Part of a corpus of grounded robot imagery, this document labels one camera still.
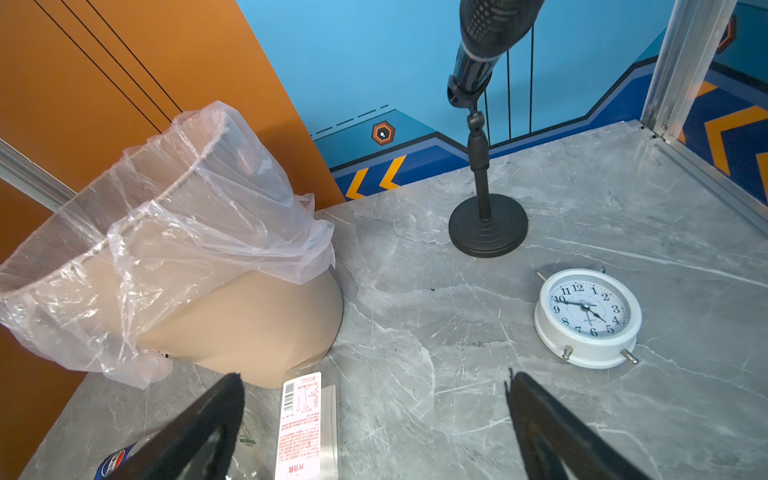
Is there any small pepsi bottle blue cap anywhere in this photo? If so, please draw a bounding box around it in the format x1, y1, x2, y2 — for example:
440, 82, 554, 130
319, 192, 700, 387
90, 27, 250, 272
93, 430, 158, 480

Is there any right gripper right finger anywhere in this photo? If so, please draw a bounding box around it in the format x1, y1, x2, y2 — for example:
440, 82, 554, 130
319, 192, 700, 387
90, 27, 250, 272
505, 371, 647, 479

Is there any white pink carton box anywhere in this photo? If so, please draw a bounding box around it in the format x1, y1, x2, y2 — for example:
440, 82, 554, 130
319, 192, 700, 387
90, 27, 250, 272
275, 372, 339, 479

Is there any white alarm clock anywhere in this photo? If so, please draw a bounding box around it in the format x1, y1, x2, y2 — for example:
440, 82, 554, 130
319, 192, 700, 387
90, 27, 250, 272
533, 268, 643, 370

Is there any beige bin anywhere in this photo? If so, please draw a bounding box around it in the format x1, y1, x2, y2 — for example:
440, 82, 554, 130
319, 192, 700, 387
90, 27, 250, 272
138, 270, 343, 389

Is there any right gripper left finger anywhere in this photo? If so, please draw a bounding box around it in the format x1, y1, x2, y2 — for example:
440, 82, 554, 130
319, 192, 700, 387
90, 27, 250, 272
106, 373, 245, 479

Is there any black microphone on stand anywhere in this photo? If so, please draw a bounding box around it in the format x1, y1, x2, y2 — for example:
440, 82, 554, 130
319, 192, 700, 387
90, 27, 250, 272
447, 0, 543, 258

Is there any pink plastic bin liner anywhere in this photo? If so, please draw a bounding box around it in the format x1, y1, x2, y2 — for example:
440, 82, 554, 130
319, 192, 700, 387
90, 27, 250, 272
1, 102, 335, 389

